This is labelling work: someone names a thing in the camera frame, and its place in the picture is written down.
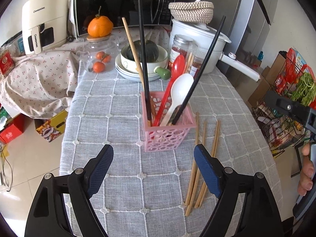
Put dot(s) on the brown cardboard box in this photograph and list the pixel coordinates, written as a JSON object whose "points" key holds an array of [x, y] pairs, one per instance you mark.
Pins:
{"points": [[256, 91]]}

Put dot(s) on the white electric cooking pot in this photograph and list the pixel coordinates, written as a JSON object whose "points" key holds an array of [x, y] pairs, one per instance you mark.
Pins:
{"points": [[217, 56]]}

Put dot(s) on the clear plastic container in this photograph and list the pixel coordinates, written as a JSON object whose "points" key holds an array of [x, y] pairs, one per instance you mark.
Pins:
{"points": [[14, 42]]}

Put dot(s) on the black chopstick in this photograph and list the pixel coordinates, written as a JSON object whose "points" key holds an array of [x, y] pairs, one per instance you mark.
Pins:
{"points": [[205, 61], [143, 54]]}

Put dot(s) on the small tangerine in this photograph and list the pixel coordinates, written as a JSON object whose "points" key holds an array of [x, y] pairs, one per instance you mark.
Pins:
{"points": [[98, 67], [107, 59], [100, 55]]}

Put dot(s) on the yellow printed cardboard box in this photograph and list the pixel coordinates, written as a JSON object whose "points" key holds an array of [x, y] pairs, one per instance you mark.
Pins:
{"points": [[51, 128]]}

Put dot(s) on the red cardboard box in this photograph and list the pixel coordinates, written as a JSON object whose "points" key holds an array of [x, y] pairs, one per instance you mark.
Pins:
{"points": [[12, 130]]}

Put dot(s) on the pink perforated utensil holder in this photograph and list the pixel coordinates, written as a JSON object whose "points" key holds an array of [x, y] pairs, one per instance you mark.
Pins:
{"points": [[167, 135]]}

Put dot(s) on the cream air fryer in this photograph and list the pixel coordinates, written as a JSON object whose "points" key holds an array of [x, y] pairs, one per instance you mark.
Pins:
{"points": [[49, 9]]}

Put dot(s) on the steel refrigerator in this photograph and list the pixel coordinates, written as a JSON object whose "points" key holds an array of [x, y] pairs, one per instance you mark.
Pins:
{"points": [[246, 17]]}

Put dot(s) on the glass teapot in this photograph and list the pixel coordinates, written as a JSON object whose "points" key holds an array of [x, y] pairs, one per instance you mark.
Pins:
{"points": [[98, 39]]}

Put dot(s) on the white plate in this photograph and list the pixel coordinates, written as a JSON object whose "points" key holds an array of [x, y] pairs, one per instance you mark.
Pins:
{"points": [[121, 70], [130, 79]]}

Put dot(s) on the green kabocha squash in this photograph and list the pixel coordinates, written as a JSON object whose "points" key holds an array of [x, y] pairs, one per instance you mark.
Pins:
{"points": [[150, 51]]}

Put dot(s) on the wooden chopstick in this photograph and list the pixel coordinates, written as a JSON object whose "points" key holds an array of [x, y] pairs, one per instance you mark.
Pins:
{"points": [[132, 47], [188, 61], [191, 63], [196, 128], [205, 133]]}

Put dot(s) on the black microwave oven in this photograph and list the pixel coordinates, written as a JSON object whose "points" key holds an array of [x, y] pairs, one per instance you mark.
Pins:
{"points": [[111, 0]]}

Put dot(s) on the large orange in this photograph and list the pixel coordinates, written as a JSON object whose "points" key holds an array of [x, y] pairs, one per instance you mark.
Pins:
{"points": [[98, 27]]}

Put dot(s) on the green leafy vegetables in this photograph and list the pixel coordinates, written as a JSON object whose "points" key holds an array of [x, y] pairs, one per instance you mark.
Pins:
{"points": [[305, 88]]}

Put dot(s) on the white plastic spoon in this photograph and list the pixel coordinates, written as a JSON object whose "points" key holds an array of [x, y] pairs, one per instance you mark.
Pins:
{"points": [[181, 86]]}

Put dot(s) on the red tin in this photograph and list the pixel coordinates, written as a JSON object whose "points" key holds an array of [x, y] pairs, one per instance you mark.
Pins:
{"points": [[6, 63]]}

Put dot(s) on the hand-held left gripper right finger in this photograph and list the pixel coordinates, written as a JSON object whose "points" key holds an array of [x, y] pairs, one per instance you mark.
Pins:
{"points": [[207, 172]]}

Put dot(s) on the grey checked tablecloth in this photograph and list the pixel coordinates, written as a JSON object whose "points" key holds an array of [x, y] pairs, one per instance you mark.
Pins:
{"points": [[111, 128]]}

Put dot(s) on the red plastic spoon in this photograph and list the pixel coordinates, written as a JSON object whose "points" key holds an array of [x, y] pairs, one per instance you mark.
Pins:
{"points": [[177, 66]]}

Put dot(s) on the floral print cloth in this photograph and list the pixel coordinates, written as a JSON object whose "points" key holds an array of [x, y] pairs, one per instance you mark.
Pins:
{"points": [[37, 84]]}

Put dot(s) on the person's right hand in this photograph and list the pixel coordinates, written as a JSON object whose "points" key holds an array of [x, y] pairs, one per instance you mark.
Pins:
{"points": [[306, 177]]}

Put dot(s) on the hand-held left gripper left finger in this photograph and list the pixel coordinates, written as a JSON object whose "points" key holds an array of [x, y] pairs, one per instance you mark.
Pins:
{"points": [[100, 170]]}

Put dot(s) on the red snack packet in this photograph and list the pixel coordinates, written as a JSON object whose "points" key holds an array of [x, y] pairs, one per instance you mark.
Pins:
{"points": [[292, 59]]}

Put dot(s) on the disposable chopsticks pair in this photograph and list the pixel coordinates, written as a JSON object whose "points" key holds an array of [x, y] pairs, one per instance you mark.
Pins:
{"points": [[216, 135]]}

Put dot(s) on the clear jar of red snacks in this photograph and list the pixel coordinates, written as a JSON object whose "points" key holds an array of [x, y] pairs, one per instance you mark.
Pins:
{"points": [[196, 66], [179, 50]]}

